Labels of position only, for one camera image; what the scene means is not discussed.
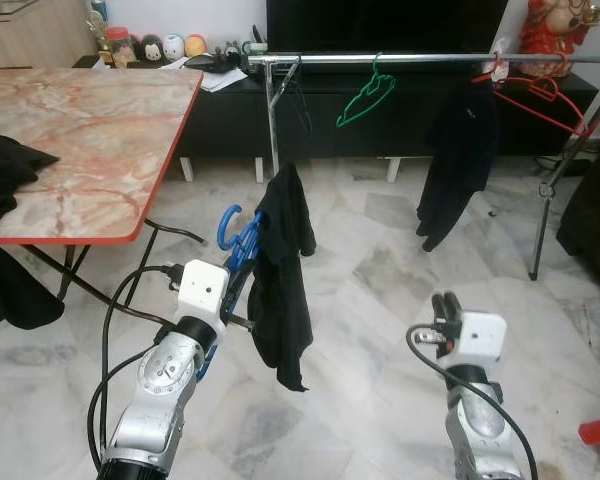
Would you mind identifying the white tissue box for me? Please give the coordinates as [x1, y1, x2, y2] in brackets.
[490, 50, 511, 83]

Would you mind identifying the silver clothes rack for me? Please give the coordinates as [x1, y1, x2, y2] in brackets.
[248, 52, 600, 281]

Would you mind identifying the blue gold trophy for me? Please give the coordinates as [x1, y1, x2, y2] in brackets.
[90, 0, 111, 51]

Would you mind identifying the green remote control holder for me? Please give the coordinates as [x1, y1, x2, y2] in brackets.
[245, 38, 271, 61]

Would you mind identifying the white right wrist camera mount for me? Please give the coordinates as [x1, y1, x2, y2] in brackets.
[455, 312, 508, 366]

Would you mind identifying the black television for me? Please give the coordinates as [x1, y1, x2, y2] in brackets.
[267, 0, 509, 53]

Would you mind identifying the light wooden cabinet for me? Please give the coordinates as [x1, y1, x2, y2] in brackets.
[0, 0, 96, 69]

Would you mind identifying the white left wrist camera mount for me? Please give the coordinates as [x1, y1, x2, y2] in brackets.
[175, 260, 229, 321]

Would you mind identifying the red gold figurine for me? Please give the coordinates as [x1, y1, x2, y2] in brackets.
[520, 0, 593, 63]

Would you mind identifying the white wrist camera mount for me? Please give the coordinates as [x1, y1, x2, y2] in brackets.
[175, 260, 229, 321]
[455, 312, 508, 366]

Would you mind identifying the black t-shirt white print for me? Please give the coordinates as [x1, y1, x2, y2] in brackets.
[248, 162, 318, 393]

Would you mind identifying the white paper stack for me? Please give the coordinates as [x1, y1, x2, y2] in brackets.
[185, 55, 249, 93]

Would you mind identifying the glass jar red lid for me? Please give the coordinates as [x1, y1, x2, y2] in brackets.
[105, 27, 136, 66]

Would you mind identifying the blue plastic hanger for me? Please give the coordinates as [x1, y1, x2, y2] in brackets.
[195, 205, 271, 381]

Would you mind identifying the green plastic hanger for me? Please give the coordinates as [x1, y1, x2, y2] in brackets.
[337, 55, 397, 129]

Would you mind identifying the black TV console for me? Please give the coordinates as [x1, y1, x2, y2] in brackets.
[75, 50, 600, 181]

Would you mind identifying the black wallet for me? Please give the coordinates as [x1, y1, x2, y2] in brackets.
[195, 52, 241, 73]

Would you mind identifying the red plastic hanger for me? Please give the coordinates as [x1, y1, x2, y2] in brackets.
[495, 60, 589, 138]
[470, 55, 503, 86]

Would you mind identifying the dark grey sofa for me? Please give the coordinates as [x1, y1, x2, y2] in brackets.
[558, 130, 600, 291]

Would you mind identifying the marble folding table red edge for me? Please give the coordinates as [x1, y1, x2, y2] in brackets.
[0, 68, 203, 331]

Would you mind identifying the black hanger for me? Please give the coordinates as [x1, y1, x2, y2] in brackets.
[280, 60, 313, 136]

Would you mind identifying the orange red round plush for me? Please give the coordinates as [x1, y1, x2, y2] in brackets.
[185, 34, 209, 58]

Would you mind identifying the navy t-shirt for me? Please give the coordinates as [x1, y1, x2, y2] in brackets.
[417, 80, 501, 251]

